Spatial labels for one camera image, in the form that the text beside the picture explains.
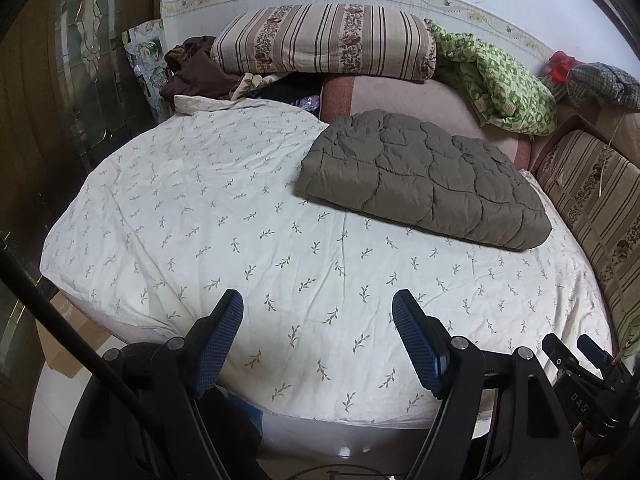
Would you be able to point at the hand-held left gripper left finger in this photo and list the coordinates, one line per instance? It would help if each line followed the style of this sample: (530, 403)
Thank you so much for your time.
(220, 347)

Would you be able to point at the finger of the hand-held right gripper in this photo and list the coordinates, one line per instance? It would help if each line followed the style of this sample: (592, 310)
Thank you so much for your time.
(559, 355)
(594, 351)

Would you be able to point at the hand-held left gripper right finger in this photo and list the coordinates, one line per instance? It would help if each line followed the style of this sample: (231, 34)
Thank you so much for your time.
(417, 345)

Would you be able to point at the grey quilted blanket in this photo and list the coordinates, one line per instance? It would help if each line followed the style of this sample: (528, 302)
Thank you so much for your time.
(425, 175)

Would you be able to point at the white leaf-print bed sheet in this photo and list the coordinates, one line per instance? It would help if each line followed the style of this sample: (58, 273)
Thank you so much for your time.
(225, 210)

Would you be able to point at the striped sofa cushion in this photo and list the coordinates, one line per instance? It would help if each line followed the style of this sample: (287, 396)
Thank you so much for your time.
(595, 200)

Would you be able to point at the flat cardboard piece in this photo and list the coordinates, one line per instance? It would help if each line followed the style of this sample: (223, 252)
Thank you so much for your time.
(65, 340)

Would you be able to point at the pink blanket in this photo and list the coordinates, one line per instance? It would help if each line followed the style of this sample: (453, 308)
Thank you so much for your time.
(400, 97)

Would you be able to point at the clear plastic wrapper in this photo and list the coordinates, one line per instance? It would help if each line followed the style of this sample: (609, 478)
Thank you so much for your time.
(310, 102)

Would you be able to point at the dark garment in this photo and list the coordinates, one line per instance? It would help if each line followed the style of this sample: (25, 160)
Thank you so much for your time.
(287, 92)

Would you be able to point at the cream floral cloth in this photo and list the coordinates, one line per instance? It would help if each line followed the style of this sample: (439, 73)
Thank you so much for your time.
(255, 85)

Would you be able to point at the grey checked cloth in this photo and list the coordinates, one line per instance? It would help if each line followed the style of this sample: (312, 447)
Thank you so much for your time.
(605, 82)

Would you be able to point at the brown cloth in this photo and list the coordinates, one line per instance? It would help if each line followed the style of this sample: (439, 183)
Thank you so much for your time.
(200, 75)

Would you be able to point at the green patterned blanket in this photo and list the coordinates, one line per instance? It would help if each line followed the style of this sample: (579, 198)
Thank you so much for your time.
(505, 85)

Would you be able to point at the red cloth item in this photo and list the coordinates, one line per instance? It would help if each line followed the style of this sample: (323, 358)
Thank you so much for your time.
(561, 66)

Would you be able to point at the printed plastic bag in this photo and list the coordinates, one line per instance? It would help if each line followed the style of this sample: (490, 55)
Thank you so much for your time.
(147, 60)

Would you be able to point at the wooden door with ornate glass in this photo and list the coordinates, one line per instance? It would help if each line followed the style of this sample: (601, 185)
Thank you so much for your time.
(75, 85)

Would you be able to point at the striped floral pillow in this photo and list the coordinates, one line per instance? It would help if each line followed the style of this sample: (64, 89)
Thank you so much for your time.
(320, 40)

